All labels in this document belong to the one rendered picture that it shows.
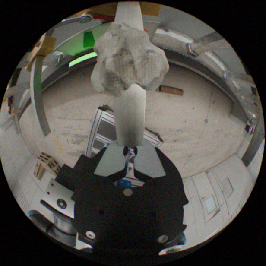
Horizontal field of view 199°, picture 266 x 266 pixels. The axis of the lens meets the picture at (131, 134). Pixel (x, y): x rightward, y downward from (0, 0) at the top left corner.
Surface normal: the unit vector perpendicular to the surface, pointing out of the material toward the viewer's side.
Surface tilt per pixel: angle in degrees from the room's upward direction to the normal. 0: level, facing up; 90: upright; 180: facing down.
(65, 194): 90
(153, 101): 0
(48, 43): 90
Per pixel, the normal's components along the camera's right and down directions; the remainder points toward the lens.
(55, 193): 0.50, -0.74
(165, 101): -0.02, 0.51
